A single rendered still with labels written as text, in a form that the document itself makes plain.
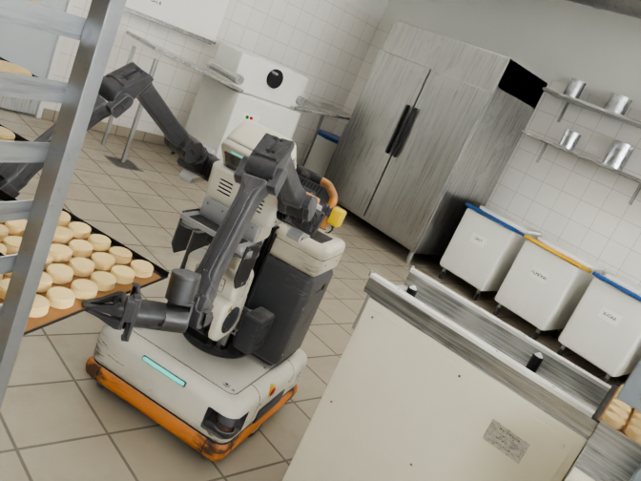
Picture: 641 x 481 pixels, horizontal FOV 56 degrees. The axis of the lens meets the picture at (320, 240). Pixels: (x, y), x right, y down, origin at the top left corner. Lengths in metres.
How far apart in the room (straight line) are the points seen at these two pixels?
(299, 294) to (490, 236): 3.59
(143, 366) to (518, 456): 1.26
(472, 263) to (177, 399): 3.94
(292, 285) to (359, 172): 4.07
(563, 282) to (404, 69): 2.50
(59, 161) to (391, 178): 5.19
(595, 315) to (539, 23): 2.97
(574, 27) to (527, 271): 2.43
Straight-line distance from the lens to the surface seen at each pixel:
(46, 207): 0.96
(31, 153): 0.94
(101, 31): 0.90
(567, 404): 1.70
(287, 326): 2.30
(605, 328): 5.27
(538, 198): 6.23
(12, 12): 0.84
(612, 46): 6.34
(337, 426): 1.98
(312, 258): 2.20
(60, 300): 1.22
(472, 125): 5.62
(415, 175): 5.83
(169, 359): 2.23
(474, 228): 5.73
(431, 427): 1.83
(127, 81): 1.70
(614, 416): 1.70
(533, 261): 5.47
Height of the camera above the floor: 1.41
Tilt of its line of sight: 15 degrees down
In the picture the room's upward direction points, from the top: 24 degrees clockwise
